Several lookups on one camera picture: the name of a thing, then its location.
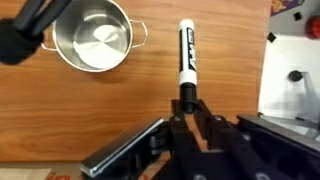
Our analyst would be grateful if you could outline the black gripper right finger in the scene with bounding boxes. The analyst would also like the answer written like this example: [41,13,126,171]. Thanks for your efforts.
[194,98,288,180]

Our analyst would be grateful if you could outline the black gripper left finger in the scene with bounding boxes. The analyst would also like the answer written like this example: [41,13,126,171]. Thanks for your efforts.
[152,98,202,180]

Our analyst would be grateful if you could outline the black and white marker pen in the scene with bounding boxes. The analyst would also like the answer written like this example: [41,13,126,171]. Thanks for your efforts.
[177,18,199,115]

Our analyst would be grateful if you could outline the small silver steel pot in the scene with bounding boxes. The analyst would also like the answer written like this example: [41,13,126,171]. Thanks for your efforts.
[40,0,149,74]

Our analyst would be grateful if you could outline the black round knob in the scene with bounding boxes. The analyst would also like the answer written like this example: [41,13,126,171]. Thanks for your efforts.
[287,70,304,83]

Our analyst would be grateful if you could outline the red round object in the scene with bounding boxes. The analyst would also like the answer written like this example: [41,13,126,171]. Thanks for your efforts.
[305,15,320,40]

